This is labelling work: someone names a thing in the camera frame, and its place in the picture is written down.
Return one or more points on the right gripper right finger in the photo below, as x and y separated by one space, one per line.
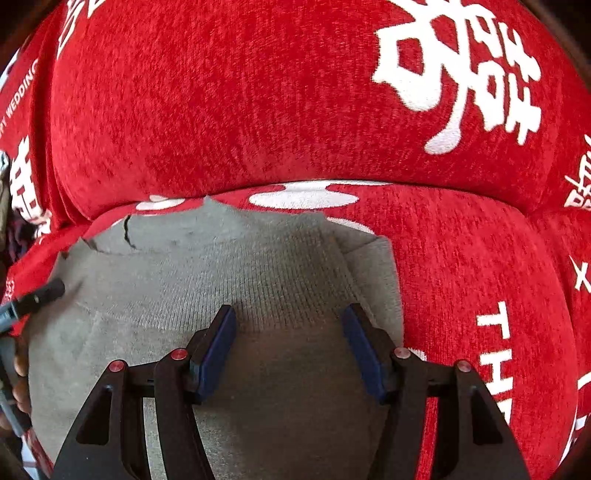
472 437

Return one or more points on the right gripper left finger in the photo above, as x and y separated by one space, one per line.
108 438

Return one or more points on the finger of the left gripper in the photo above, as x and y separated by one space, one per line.
15 310

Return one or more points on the grey knit sweater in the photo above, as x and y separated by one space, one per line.
291 403

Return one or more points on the person's left hand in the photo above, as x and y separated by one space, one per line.
15 399

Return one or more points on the dark plaid cloth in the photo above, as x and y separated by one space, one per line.
20 236

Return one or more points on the red wedding bed cover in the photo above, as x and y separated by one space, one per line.
448 274

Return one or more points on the red wedding quilt roll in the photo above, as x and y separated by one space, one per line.
114 102

